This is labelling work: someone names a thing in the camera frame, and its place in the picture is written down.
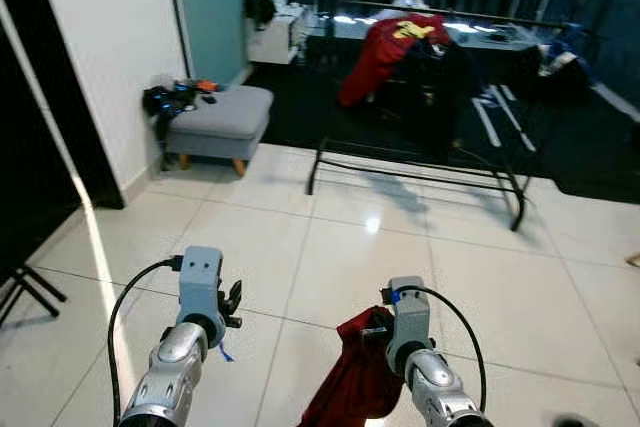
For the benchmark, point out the white plastic bag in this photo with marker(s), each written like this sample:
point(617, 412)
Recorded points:
point(408, 5)

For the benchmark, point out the navy blue t-shirt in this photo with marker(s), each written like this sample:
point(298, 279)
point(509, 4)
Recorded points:
point(425, 87)

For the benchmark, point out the black stand legs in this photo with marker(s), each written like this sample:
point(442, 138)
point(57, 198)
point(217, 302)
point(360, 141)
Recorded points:
point(45, 287)

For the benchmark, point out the white shelf cabinet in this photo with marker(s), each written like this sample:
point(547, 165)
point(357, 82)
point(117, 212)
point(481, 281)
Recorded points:
point(275, 37)

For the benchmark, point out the black garment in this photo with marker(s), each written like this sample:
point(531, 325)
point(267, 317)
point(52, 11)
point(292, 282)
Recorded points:
point(545, 72)

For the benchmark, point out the yellow cloth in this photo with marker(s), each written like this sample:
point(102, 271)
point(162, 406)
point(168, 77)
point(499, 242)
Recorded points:
point(412, 30)

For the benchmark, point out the orange black device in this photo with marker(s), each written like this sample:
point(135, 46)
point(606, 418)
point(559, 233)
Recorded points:
point(206, 85)

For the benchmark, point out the red t-shirt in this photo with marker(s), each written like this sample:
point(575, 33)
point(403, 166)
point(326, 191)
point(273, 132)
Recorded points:
point(345, 387)

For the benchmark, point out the blue tape scrap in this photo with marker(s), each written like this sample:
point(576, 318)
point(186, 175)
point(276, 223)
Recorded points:
point(226, 353)

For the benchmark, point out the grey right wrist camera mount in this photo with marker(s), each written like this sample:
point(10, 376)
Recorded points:
point(408, 317)

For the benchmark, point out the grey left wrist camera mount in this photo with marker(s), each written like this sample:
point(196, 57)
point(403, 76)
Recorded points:
point(200, 272)

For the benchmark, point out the blue tape tag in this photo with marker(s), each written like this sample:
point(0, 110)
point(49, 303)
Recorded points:
point(395, 297)

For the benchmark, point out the red blanket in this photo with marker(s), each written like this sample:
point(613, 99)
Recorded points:
point(375, 57)

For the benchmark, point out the black rug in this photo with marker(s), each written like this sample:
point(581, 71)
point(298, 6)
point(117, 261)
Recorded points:
point(580, 147)

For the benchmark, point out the black bag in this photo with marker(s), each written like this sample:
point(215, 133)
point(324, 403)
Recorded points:
point(165, 102)

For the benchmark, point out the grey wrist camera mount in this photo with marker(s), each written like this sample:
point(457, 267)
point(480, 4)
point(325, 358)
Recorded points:
point(200, 272)
point(408, 317)

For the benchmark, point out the black metal clothes rack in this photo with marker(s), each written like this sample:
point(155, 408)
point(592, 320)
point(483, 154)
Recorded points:
point(521, 205)

